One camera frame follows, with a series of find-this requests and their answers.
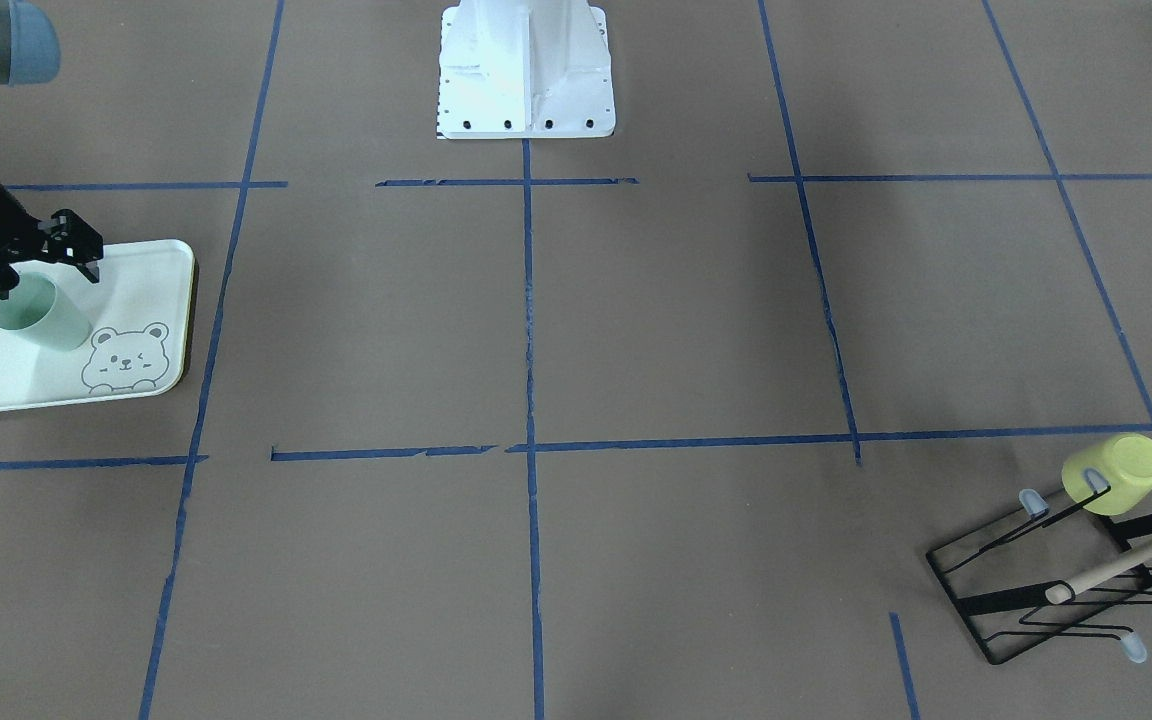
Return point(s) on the yellow cup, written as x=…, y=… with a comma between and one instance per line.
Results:
x=1111, y=477

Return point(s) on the pale yellow bear tray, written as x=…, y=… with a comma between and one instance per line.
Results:
x=139, y=329

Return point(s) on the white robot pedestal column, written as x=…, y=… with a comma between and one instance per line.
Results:
x=525, y=69

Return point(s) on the pale green cup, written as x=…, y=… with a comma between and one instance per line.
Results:
x=39, y=311

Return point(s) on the wooden rack handle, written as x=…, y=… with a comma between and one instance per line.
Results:
x=1065, y=590

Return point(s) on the black wire cup rack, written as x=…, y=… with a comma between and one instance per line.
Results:
x=995, y=576

